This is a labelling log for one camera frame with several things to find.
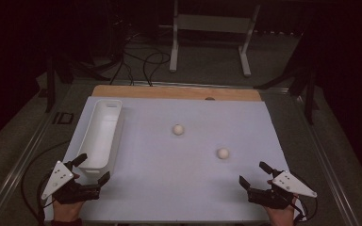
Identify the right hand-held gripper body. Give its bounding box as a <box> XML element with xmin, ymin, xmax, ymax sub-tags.
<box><xmin>246</xmin><ymin>169</ymin><xmax>318</xmax><ymax>211</ymax></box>

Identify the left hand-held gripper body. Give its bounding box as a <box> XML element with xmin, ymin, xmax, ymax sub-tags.
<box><xmin>41</xmin><ymin>160</ymin><xmax>102</xmax><ymax>206</ymax></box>

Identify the white plastic bin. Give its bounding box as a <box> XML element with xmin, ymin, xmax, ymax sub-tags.
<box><xmin>75</xmin><ymin>99</ymin><xmax>124</xmax><ymax>175</ymax></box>

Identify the white ball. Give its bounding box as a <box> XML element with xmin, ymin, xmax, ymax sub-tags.
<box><xmin>216</xmin><ymin>147</ymin><xmax>230</xmax><ymax>160</ymax></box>
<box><xmin>172</xmin><ymin>123</ymin><xmax>185</xmax><ymax>137</ymax></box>

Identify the person's right hand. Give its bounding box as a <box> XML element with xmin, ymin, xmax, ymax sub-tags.
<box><xmin>264</xmin><ymin>195</ymin><xmax>300</xmax><ymax>226</ymax></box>

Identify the person's left hand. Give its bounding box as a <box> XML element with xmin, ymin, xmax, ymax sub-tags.
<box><xmin>52</xmin><ymin>200</ymin><xmax>87</xmax><ymax>222</ymax></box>

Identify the white table mat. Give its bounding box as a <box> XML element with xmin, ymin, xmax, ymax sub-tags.
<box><xmin>43</xmin><ymin>95</ymin><xmax>307</xmax><ymax>224</ymax></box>

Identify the black floor stand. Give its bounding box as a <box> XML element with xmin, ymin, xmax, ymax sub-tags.
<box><xmin>42</xmin><ymin>53</ymin><xmax>111</xmax><ymax>114</ymax></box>
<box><xmin>253</xmin><ymin>31</ymin><xmax>321</xmax><ymax>125</ymax></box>

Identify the white metal stand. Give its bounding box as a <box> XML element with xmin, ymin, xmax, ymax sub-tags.
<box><xmin>158</xmin><ymin>0</ymin><xmax>262</xmax><ymax>78</ymax></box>

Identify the right hand-held gripper cable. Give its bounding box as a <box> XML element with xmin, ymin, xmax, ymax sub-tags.
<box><xmin>290</xmin><ymin>175</ymin><xmax>319</xmax><ymax>224</ymax></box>

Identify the hand-held gripper cable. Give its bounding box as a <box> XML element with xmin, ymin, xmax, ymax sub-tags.
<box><xmin>20</xmin><ymin>139</ymin><xmax>72</xmax><ymax>226</ymax></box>
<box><xmin>290</xmin><ymin>175</ymin><xmax>319</xmax><ymax>224</ymax></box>

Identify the left hand-held gripper cable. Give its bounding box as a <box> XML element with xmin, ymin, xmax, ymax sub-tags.
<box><xmin>20</xmin><ymin>139</ymin><xmax>72</xmax><ymax>226</ymax></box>

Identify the black rectangular floor bracket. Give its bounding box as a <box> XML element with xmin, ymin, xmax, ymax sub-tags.
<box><xmin>52</xmin><ymin>111</ymin><xmax>75</xmax><ymax>126</ymax></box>

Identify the black floor cable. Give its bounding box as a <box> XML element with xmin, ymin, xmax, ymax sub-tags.
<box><xmin>108</xmin><ymin>31</ymin><xmax>136</xmax><ymax>87</ymax></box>
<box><xmin>142</xmin><ymin>51</ymin><xmax>172</xmax><ymax>88</ymax></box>

